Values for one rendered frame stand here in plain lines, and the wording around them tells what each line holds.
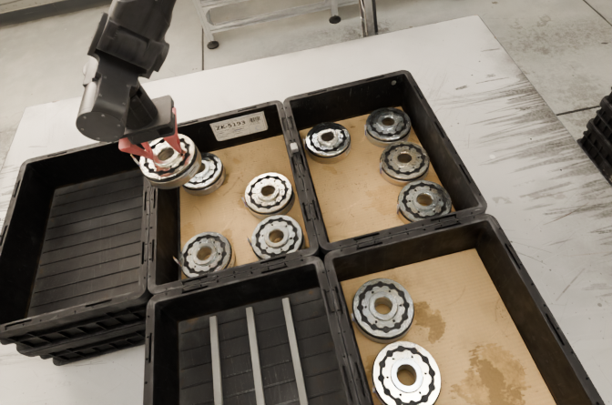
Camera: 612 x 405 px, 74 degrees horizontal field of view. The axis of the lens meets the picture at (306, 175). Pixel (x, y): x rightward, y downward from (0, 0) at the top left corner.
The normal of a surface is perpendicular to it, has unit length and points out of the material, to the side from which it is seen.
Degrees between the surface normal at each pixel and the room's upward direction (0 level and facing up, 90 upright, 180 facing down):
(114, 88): 45
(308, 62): 0
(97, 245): 0
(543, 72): 0
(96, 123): 92
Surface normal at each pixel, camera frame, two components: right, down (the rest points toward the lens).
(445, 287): -0.12, -0.59
